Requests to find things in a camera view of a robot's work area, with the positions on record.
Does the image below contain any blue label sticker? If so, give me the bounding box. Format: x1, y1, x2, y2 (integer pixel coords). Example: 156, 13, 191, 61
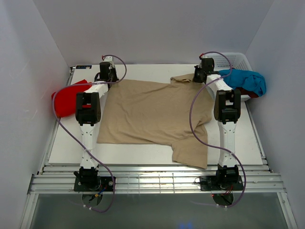
76, 65, 92, 69

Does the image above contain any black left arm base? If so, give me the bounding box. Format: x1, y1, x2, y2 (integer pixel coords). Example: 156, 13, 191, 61
73, 176, 115, 192

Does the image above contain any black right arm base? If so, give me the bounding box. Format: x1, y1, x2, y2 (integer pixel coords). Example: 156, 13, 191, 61
194, 176, 244, 191

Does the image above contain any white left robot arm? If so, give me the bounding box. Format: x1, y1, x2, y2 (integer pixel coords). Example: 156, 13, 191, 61
75, 57, 118, 190

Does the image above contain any white plastic basket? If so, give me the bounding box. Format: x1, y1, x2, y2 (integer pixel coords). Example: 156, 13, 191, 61
206, 52, 252, 100

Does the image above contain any blue t shirt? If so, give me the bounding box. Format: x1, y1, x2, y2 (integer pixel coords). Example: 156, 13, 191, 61
218, 69, 267, 97

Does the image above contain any dark red t shirt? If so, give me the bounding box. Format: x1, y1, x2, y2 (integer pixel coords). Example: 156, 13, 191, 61
236, 87, 259, 98

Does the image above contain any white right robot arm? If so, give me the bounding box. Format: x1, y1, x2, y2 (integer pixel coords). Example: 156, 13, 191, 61
193, 55, 243, 192

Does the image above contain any aluminium table frame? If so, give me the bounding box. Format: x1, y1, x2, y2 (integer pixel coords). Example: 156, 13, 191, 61
26, 66, 286, 195

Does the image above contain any beige t shirt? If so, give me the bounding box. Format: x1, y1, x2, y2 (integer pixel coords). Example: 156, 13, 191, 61
97, 74, 214, 168

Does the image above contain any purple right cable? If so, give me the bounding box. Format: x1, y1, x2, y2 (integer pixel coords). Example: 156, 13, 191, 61
189, 51, 246, 208

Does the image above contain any folded red t shirt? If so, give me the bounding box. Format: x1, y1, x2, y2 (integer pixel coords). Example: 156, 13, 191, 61
54, 79, 92, 118

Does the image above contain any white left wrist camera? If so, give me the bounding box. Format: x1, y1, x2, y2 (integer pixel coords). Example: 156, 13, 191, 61
102, 55, 114, 66

